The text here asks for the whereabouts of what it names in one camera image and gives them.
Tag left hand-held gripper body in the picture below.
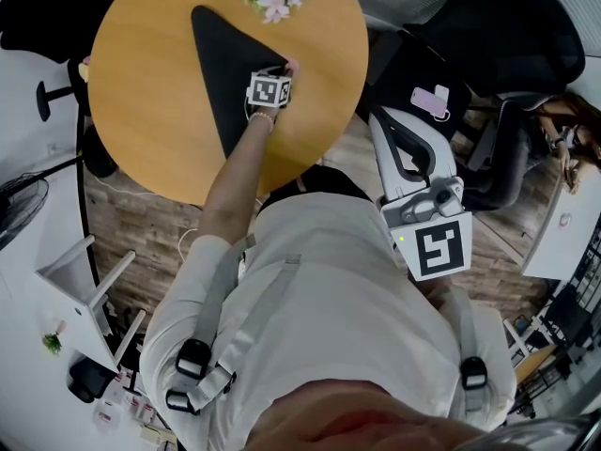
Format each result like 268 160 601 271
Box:
246 65 294 111

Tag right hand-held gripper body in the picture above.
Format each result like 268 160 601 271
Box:
378 178 473 283

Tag pink table mat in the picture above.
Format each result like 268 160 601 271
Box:
190 5 301 160

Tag person's right forearm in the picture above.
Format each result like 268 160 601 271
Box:
414 277 453 310

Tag person's left forearm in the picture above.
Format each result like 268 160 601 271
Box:
200 110 276 247

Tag person's black trousers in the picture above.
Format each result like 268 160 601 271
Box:
259 163 373 216

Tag pink smartphone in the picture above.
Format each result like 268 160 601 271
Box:
409 86 448 118

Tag white power bank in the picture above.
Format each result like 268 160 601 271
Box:
433 83 452 122

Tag person's white shirt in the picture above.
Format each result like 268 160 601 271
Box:
139 191 518 451

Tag black office chair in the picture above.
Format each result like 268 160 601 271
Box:
0 0 115 124
364 0 587 159

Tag black standing fan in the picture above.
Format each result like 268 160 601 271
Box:
0 123 119 253

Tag person's face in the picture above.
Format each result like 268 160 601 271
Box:
245 378 490 451

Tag grey chest harness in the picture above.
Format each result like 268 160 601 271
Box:
164 234 487 416

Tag white desk with legs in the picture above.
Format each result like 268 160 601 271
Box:
34 234 147 376

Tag small green potted plant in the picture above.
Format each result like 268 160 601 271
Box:
41 331 65 358

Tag pile of red white boxes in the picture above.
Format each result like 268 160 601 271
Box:
90 367 162 437

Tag pearl bracelet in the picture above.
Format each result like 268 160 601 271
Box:
248 111 275 134

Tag white floor cable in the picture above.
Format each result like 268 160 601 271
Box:
177 226 204 263

